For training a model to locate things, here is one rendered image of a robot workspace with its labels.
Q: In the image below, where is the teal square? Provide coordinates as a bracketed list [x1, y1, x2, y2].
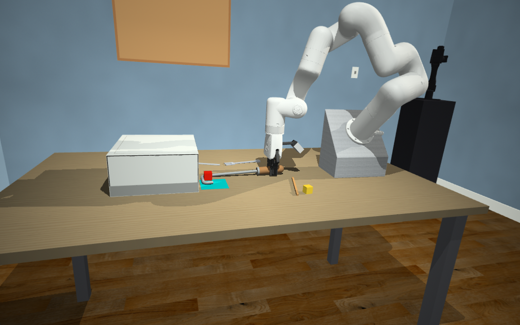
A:
[200, 179, 229, 190]

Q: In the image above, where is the yellow cube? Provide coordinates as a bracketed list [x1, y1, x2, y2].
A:
[303, 185, 313, 194]

